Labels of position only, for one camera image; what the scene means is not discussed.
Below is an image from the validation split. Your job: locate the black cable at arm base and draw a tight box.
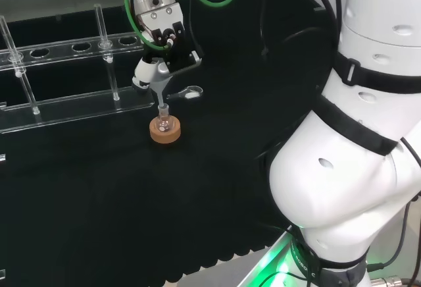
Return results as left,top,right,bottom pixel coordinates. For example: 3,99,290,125
364,137,421,272

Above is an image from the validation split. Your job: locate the glass round-bottom flask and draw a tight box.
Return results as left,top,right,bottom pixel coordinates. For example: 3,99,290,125
155,103,172,133

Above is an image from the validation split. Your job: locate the clear acrylic funnel stand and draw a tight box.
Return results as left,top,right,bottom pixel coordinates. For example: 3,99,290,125
0,3,156,135

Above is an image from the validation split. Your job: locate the black bench cloth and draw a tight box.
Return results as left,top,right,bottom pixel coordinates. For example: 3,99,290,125
0,0,343,283

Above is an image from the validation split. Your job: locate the thin black cable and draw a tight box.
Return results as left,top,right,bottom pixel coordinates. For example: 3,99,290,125
187,0,203,58

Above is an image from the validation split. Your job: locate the translucent plastic funnel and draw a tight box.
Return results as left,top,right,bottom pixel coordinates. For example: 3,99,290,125
149,69,172,109

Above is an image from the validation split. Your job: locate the cork ring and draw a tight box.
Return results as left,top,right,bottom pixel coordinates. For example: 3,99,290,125
149,115,182,144

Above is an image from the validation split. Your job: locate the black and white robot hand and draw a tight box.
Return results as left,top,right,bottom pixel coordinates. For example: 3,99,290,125
131,3,202,95

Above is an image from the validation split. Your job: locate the glass weighing funnel with powder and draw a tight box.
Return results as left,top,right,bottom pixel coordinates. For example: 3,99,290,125
166,84,205,101

